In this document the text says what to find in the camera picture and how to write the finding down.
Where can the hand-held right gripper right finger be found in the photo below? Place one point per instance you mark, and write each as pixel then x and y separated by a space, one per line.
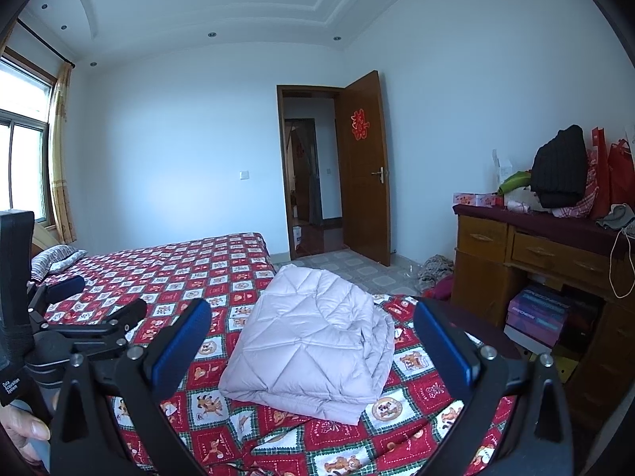
pixel 441 347

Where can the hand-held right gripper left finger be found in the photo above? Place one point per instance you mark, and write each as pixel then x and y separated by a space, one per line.
pixel 181 347

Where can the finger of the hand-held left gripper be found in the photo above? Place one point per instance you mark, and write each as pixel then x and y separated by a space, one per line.
pixel 67 285
pixel 126 313

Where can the beige down jacket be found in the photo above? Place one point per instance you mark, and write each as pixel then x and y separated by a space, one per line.
pixel 302 337

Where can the pile of clothes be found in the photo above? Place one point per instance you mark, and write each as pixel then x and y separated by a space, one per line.
pixel 436 270

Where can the person's left hand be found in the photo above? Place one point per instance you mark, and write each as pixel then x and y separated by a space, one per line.
pixel 25 426

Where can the striped pillow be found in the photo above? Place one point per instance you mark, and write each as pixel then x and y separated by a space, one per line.
pixel 59 258

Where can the wooden headboard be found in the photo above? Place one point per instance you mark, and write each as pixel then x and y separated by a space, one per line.
pixel 47 235

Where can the red checkered printed blanket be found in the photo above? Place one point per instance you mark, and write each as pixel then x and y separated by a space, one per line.
pixel 223 277

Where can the purple shoe box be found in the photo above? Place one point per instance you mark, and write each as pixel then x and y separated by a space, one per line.
pixel 536 315

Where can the window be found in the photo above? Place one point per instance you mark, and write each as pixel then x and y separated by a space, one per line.
pixel 27 158

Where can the yellow cardboard box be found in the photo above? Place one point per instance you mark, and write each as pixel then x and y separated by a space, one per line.
pixel 565 364

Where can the yellow curtain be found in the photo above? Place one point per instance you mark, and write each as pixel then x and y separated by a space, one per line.
pixel 62 158

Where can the wooden desk with drawers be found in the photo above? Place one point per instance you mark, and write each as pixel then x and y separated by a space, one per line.
pixel 545 253

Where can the dark shoe box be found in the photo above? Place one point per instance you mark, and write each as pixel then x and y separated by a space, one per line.
pixel 583 307

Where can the pink tissue box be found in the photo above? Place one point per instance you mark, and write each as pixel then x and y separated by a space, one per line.
pixel 476 200

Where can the white bucket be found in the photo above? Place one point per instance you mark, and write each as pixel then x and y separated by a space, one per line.
pixel 297 238

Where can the green cloth item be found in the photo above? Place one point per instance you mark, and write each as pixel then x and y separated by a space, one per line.
pixel 513 182

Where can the brown wooden door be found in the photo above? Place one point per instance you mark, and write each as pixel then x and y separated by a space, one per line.
pixel 364 183

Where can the white carton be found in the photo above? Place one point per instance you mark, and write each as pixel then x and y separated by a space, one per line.
pixel 501 168

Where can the red checked cloth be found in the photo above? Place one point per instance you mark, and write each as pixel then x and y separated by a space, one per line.
pixel 580 203

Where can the black folded garment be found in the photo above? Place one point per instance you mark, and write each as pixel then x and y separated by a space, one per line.
pixel 560 168

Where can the grey cloth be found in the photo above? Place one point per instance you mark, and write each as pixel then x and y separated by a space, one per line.
pixel 612 217

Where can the red paper door decoration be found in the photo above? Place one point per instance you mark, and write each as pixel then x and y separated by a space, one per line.
pixel 359 124

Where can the black curtain rod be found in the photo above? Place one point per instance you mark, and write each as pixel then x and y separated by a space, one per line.
pixel 47 42

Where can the wide red bag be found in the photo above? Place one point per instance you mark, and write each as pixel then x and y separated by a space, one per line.
pixel 622 173

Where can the recessed ceiling spotlights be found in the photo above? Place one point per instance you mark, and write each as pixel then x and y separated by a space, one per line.
pixel 212 34

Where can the dark wooden door frame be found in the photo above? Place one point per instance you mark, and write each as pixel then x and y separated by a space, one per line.
pixel 281 168

